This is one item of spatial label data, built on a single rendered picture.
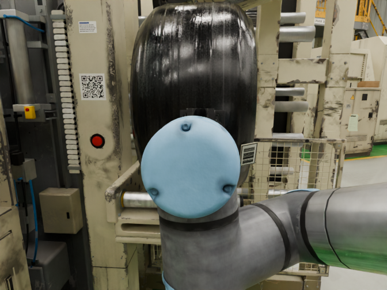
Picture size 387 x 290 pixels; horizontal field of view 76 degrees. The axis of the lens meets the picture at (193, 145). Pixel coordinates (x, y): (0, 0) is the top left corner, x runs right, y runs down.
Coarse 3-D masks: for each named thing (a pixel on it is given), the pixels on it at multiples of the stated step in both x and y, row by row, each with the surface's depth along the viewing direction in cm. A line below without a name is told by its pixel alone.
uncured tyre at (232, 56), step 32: (160, 32) 54; (192, 32) 53; (224, 32) 53; (160, 64) 52; (192, 64) 51; (224, 64) 51; (256, 64) 54; (160, 96) 52; (192, 96) 51; (224, 96) 51; (256, 96) 54; (160, 128) 53
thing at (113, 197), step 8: (136, 168) 86; (120, 176) 78; (128, 176) 78; (136, 176) 86; (112, 184) 71; (120, 184) 71; (128, 184) 76; (136, 184) 86; (112, 192) 66; (120, 192) 71; (112, 200) 67; (120, 200) 70; (112, 208) 67; (120, 208) 71; (112, 216) 68
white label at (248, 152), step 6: (246, 144) 54; (252, 144) 55; (246, 150) 55; (252, 150) 56; (240, 156) 56; (246, 156) 56; (252, 156) 57; (240, 162) 57; (246, 162) 57; (252, 162) 58
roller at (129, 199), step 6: (126, 192) 72; (132, 192) 72; (138, 192) 72; (144, 192) 72; (126, 198) 71; (132, 198) 70; (138, 198) 70; (144, 198) 70; (150, 198) 70; (240, 198) 69; (126, 204) 71; (132, 204) 71; (138, 204) 70; (144, 204) 70; (150, 204) 70; (240, 204) 68
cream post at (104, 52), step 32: (64, 0) 68; (96, 0) 67; (96, 64) 71; (128, 96) 84; (96, 128) 75; (128, 128) 84; (96, 160) 77; (128, 160) 85; (96, 192) 79; (96, 224) 82; (96, 256) 84; (128, 256) 86; (96, 288) 87; (128, 288) 87
